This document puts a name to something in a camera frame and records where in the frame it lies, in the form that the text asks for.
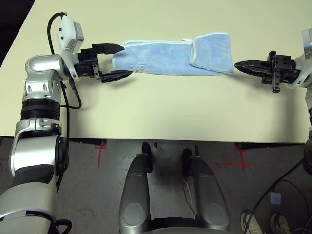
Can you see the light blue terry towel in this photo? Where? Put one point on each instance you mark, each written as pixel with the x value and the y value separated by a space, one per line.
pixel 158 58

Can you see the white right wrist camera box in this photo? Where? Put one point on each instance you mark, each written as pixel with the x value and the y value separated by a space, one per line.
pixel 307 39

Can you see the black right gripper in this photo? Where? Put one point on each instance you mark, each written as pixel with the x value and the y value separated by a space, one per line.
pixel 285 68

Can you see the small grey floor box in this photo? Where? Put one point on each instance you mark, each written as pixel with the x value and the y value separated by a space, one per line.
pixel 274 198

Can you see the black table foot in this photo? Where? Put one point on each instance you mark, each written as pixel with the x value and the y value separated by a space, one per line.
pixel 87 142

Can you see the grey robot waist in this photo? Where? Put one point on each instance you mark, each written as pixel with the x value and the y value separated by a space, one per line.
pixel 170 230

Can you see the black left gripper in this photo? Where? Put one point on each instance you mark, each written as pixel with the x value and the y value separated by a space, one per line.
pixel 86 63

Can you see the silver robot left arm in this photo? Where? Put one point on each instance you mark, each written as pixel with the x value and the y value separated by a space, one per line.
pixel 39 65

